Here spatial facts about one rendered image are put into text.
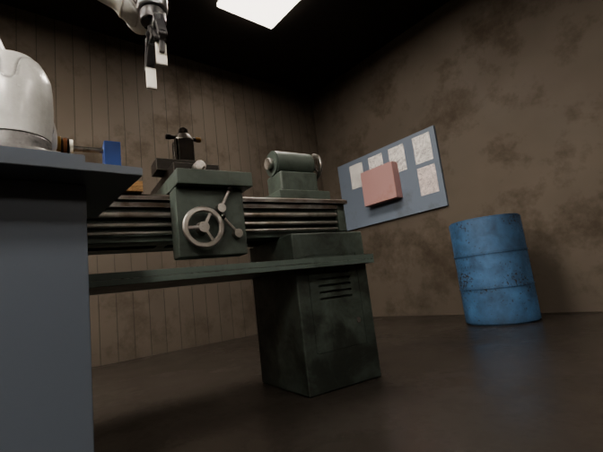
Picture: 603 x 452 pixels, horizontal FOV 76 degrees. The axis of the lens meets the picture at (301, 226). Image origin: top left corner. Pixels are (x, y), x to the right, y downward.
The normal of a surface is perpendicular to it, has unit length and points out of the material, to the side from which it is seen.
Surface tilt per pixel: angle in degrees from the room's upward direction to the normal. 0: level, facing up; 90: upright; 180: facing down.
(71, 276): 90
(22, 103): 90
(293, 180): 90
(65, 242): 90
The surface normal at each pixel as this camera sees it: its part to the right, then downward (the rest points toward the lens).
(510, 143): -0.77, -0.01
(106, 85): 0.63, -0.19
